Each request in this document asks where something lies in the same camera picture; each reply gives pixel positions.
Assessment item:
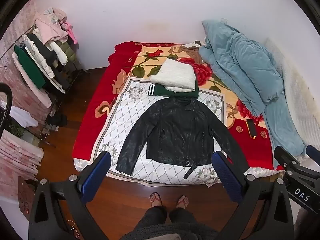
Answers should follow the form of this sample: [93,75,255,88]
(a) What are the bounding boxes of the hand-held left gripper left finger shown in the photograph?
[28,151,112,240]

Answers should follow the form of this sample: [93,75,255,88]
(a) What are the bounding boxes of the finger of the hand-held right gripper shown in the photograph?
[273,146,304,178]
[305,144,320,160]

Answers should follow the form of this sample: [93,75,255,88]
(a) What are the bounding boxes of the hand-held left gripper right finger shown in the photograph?
[212,151,295,240]

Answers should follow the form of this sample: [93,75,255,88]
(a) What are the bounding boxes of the black leather jacket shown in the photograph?
[116,97,250,180]

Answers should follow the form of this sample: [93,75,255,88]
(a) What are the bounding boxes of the metal clothes rack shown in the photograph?
[0,22,88,148]

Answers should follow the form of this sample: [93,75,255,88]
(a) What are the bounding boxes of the row of hanging clothes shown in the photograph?
[11,29,78,108]

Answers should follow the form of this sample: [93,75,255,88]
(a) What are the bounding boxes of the pale pink clothes pile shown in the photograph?
[34,8,69,46]

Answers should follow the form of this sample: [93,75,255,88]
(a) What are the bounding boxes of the black phone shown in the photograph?
[246,119,257,139]

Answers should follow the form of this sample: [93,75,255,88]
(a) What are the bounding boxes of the person's right leg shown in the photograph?
[169,194,198,228]

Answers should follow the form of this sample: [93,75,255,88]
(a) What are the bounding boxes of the person's leg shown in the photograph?
[169,194,198,228]
[136,192,167,232]

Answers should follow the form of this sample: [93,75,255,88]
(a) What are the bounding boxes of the black shoes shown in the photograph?
[46,114,68,128]

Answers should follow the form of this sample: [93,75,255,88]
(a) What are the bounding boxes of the person's left leg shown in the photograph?
[136,192,167,232]

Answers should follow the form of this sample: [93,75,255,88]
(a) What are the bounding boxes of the pink patterned curtain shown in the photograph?
[0,129,44,181]

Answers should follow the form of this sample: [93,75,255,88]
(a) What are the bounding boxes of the person's grey fleece top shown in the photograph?
[119,223,208,240]

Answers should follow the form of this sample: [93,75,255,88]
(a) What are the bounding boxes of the red floral printed blanket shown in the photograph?
[72,41,286,187]

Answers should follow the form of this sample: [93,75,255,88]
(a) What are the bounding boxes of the white cloth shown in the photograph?
[7,106,39,128]

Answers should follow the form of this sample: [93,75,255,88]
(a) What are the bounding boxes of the green folded garment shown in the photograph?
[148,84,199,100]

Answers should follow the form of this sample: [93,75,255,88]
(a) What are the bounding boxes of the light blue quilt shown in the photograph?
[199,19,307,170]

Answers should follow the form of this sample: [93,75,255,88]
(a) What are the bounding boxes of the white fleece folded garment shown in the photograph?
[149,58,196,92]

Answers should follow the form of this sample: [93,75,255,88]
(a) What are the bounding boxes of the hot pink garment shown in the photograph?
[62,22,78,43]

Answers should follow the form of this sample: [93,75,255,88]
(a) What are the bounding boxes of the orange cord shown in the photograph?
[66,219,81,238]

